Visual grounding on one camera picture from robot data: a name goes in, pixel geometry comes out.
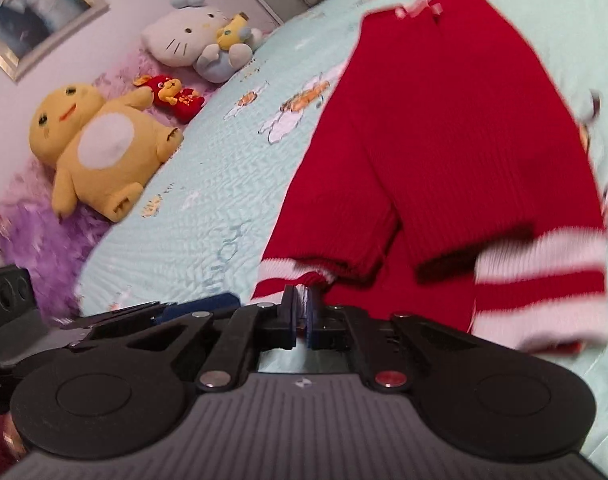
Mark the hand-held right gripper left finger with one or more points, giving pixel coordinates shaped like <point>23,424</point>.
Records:
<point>290,310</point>

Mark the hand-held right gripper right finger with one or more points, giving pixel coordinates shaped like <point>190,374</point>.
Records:
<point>315,312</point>

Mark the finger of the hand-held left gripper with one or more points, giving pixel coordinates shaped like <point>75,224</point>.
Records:
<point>198,306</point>
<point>108,316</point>

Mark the red knit sweater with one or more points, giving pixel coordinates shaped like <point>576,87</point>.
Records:
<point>434,135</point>

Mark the purple fuzzy blanket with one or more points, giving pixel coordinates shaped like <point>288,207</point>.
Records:
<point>38,240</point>

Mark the light green quilted bedspread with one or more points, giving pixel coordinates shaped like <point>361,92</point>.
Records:
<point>223,185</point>

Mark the red plush toy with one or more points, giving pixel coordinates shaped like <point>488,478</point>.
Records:
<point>176,97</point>

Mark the white cat plush toy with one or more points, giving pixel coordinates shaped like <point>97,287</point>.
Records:
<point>178,35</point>

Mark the small yellow plush toy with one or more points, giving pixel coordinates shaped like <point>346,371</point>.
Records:
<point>232,30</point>

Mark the framed wall picture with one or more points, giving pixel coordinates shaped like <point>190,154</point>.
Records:
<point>28,10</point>

